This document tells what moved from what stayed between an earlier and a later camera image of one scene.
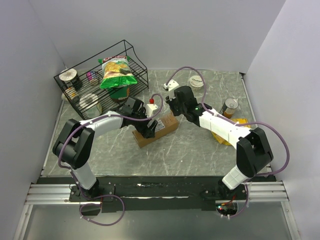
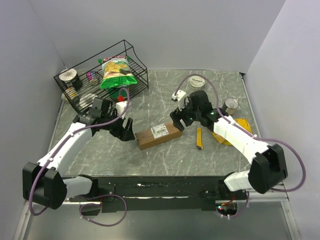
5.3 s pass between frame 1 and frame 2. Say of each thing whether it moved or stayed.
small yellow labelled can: stayed
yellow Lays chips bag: stayed
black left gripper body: moved
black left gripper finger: moved
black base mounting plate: stayed
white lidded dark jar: stayed
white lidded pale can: stayed
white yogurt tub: stayed
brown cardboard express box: moved
